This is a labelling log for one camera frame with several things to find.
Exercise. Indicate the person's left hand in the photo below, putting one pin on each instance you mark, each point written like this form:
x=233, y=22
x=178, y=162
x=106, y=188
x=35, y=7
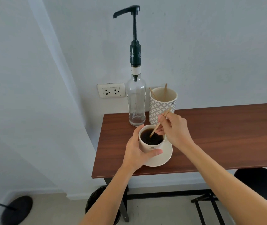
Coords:
x=131, y=154

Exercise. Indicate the person's right hand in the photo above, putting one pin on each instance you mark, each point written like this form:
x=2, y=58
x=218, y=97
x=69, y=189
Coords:
x=178, y=131

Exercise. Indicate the person's left thumb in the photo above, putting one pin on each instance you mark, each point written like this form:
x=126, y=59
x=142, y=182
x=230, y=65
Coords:
x=154, y=153

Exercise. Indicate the person's right thumb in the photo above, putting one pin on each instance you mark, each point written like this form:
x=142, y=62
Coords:
x=160, y=131

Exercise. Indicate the wooden stir stick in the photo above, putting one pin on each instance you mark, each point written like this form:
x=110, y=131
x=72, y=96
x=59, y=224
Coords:
x=165, y=91
x=153, y=93
x=155, y=130

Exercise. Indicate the white coffee cup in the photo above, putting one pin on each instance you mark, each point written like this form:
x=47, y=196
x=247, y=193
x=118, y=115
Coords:
x=147, y=147

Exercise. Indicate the person's left forearm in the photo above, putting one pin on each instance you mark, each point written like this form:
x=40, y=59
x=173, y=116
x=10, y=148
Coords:
x=107, y=199

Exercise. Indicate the person's right forearm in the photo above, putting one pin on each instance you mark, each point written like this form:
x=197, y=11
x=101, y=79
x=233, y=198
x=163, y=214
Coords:
x=229, y=185

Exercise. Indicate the black coffee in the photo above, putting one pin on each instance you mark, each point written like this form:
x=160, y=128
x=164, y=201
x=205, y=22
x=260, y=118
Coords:
x=158, y=139

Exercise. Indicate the white saucer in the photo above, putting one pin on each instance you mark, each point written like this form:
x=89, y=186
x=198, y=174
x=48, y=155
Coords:
x=165, y=155

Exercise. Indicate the patterned white stick holder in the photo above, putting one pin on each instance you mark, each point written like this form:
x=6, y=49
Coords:
x=158, y=107

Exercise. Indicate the clear glass bottle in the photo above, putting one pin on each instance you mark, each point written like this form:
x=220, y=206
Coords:
x=136, y=98

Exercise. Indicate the black waste bin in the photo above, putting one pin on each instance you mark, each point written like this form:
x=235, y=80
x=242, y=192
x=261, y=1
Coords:
x=93, y=199

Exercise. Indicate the black folding rack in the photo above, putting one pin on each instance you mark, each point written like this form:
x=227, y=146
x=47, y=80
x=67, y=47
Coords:
x=214, y=208

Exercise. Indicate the black pump dispenser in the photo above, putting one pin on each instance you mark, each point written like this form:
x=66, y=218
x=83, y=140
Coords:
x=135, y=51

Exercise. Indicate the black chair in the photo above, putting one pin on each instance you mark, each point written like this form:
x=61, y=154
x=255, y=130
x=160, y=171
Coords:
x=260, y=182

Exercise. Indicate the black round floor stand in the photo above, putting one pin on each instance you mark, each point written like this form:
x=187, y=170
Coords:
x=18, y=209

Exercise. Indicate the white wall socket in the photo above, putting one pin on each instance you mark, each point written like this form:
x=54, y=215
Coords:
x=111, y=90

